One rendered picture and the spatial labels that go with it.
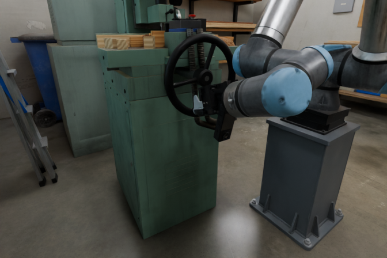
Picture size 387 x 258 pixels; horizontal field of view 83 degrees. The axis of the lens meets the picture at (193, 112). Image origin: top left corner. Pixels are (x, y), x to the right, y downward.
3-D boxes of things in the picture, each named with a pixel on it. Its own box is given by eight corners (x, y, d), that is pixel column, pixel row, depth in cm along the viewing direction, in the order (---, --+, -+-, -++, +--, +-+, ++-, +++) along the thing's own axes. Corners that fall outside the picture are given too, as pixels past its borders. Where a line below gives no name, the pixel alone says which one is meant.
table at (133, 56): (113, 72, 69) (111, 52, 67) (98, 62, 93) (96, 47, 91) (254, 60, 98) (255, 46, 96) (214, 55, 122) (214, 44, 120)
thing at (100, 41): (98, 48, 89) (96, 34, 87) (97, 47, 90) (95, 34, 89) (217, 44, 117) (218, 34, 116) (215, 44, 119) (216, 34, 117)
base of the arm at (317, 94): (308, 97, 116) (313, 78, 113) (346, 107, 101) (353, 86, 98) (285, 100, 107) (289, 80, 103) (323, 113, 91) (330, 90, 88)
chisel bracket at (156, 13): (159, 26, 93) (158, 3, 90) (148, 26, 104) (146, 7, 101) (175, 26, 96) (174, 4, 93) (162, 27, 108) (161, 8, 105)
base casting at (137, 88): (128, 101, 84) (125, 78, 80) (102, 77, 130) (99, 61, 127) (222, 87, 105) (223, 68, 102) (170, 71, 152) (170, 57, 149)
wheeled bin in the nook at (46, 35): (34, 131, 227) (7, 32, 194) (32, 117, 268) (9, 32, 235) (99, 118, 264) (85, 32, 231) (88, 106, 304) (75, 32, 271)
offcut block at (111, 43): (113, 48, 83) (112, 38, 82) (105, 48, 85) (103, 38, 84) (121, 48, 87) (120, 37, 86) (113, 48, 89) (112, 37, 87)
